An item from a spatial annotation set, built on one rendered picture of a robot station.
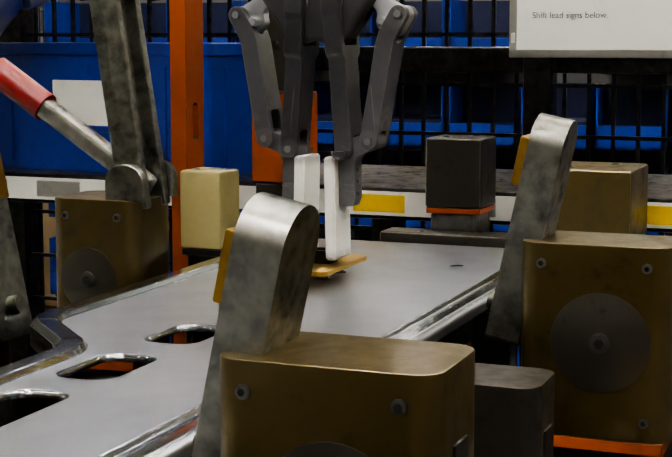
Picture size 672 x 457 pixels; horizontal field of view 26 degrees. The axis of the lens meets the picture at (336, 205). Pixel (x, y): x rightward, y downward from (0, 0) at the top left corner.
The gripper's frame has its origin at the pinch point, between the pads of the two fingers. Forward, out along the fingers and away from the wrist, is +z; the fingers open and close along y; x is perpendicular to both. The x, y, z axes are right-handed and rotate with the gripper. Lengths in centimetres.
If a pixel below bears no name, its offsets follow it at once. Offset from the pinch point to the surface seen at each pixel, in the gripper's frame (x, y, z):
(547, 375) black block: 18.7, -20.3, 6.0
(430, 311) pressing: 8.4, -10.5, 5.1
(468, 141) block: -26.7, -2.6, -2.7
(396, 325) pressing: 13.8, -10.2, 5.0
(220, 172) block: -6.4, 10.8, -1.4
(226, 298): 42.4, -13.2, -1.6
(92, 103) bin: -35, 39, -5
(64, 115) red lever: 0.6, 20.0, -5.8
